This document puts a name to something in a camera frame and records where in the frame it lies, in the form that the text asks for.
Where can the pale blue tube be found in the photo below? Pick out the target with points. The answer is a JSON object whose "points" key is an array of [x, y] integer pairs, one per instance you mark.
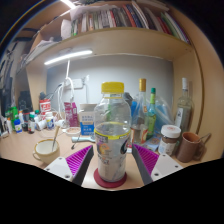
{"points": [[83, 139]]}

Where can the grey shaker bottle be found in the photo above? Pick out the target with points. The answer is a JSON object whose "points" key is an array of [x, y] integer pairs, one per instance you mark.
{"points": [[128, 98]]}

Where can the white tube light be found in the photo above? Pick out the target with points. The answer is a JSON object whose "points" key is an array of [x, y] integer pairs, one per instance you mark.
{"points": [[68, 3]]}

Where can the white bottle with blue label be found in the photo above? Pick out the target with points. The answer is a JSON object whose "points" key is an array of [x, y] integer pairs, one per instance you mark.
{"points": [[18, 126]]}

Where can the small white roll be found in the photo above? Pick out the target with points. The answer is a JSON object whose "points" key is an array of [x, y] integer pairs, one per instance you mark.
{"points": [[60, 123]]}

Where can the clear yellow-capped drink bottle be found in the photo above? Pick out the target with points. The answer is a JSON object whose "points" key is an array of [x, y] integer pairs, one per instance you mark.
{"points": [[111, 143]]}

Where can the green box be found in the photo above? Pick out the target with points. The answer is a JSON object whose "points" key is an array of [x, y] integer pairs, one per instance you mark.
{"points": [[13, 112]]}

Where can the clear blue plastic bag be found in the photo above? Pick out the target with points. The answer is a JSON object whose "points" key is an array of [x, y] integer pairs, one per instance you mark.
{"points": [[165, 111]]}

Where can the clear glass white-capped bottle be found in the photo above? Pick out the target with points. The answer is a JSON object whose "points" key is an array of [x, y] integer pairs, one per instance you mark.
{"points": [[183, 111]]}

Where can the red and white canister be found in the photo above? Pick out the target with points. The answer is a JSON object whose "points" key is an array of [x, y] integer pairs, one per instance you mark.
{"points": [[45, 106]]}

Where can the flat round red coaster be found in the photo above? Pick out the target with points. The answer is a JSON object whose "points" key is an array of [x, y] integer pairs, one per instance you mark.
{"points": [[100, 182]]}

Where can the wooden shelf unit with books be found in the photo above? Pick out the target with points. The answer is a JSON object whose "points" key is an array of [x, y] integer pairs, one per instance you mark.
{"points": [[133, 41]]}

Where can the white under-shelf light bar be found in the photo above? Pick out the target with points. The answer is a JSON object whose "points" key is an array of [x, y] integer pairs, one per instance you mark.
{"points": [[68, 57]]}

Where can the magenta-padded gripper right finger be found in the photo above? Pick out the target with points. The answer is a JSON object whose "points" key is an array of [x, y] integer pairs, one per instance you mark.
{"points": [[165, 165]]}

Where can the green bottle with green cap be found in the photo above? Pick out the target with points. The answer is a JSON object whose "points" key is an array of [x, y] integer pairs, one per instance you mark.
{"points": [[151, 118]]}

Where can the white and blue box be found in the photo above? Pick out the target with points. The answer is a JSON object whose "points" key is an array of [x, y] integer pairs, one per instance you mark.
{"points": [[87, 121]]}

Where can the spoon in cup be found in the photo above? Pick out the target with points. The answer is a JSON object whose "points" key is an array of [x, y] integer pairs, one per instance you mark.
{"points": [[55, 138]]}

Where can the white wall socket strip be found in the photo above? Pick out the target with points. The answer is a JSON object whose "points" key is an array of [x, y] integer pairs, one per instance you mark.
{"points": [[76, 83]]}

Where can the small white blue-label bottle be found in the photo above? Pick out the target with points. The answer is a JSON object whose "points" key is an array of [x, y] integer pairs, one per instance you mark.
{"points": [[50, 122]]}

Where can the cream ceramic cup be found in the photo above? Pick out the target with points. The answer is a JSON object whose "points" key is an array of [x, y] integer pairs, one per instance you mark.
{"points": [[46, 156]]}

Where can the small dark brown bottle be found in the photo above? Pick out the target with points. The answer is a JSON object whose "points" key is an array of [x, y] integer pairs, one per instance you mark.
{"points": [[31, 125]]}

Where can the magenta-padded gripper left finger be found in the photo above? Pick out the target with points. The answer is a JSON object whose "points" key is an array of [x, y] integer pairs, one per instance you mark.
{"points": [[60, 166]]}

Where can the black appliance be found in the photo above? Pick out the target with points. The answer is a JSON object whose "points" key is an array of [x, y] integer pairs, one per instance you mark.
{"points": [[25, 100]]}

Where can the clear bottle with yellow cap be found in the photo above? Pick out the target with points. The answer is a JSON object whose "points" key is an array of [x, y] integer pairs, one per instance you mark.
{"points": [[142, 100]]}

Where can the brown mug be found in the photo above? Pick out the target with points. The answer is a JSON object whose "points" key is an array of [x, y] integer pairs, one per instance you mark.
{"points": [[188, 148]]}

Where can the magenta carton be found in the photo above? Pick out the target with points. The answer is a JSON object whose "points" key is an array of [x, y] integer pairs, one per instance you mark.
{"points": [[71, 115]]}

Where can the brown jar with white lid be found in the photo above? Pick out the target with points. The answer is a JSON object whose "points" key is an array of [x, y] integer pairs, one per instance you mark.
{"points": [[169, 141]]}

